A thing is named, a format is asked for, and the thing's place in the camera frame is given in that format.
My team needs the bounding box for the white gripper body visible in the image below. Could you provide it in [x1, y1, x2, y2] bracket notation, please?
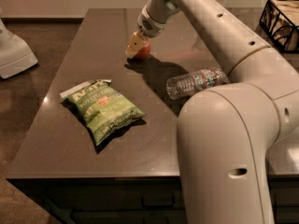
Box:
[137, 0, 180, 38]

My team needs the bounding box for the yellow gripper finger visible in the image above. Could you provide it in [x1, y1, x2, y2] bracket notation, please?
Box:
[125, 32, 150, 59]

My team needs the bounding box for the red apple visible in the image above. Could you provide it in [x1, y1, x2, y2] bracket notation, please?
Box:
[135, 41, 151, 60]

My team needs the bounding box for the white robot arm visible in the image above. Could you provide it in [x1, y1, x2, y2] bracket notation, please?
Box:
[137, 0, 299, 224]

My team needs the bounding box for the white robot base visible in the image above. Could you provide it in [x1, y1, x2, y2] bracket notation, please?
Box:
[0, 19, 38, 79]

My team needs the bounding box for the clear plastic water bottle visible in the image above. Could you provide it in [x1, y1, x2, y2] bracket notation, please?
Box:
[166, 67, 227, 100]

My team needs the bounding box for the green potato chip bag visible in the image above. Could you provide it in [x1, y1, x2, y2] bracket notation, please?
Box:
[60, 79, 145, 146]

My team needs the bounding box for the dark cabinet drawer front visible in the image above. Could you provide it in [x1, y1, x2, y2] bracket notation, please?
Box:
[45, 182, 188, 211]

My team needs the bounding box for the black wire basket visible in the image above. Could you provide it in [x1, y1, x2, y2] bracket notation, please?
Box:
[260, 0, 299, 53]

